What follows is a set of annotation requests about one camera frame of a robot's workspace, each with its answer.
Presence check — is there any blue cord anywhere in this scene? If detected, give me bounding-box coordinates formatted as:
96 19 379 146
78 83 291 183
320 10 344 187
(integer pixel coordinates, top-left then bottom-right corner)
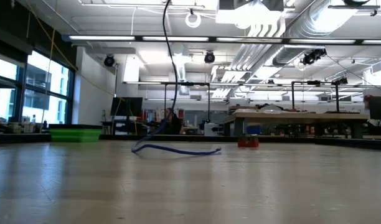
130 0 222 156

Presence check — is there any person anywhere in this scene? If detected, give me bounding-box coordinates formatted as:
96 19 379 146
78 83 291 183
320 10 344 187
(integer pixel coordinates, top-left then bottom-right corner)
363 94 375 110
164 108 184 135

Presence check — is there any white container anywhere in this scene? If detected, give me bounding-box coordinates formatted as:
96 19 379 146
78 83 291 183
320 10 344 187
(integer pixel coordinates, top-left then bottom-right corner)
204 123 221 137

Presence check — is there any reddish brown connector block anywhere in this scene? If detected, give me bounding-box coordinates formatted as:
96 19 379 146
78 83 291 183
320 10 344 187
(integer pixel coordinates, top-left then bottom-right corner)
237 134 260 149

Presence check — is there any wooden background workbench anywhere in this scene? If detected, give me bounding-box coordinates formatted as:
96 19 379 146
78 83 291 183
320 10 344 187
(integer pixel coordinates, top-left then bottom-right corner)
223 111 369 138

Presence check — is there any green plastic bin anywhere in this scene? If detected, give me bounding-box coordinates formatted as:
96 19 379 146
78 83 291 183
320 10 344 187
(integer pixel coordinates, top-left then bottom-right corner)
49 124 103 143

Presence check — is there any large window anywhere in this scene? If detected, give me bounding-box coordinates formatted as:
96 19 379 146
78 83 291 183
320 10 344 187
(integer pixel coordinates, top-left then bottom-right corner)
0 51 75 125

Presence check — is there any black background rig frame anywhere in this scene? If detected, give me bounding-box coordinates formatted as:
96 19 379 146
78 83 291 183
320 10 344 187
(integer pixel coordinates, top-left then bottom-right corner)
291 79 341 113
164 82 211 125

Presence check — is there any white cable coil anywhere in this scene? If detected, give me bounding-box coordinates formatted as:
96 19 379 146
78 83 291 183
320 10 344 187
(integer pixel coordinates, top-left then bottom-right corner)
185 11 202 29

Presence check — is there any black aluminium table frame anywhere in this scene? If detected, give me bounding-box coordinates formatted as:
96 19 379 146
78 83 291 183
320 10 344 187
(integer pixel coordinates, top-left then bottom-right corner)
0 132 381 152

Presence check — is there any yellow cable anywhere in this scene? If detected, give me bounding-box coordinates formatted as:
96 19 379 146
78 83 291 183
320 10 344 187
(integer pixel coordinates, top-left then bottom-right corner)
25 0 79 134

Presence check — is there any silver ventilation duct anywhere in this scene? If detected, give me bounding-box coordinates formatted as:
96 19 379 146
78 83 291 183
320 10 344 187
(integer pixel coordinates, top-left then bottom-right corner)
283 0 381 40

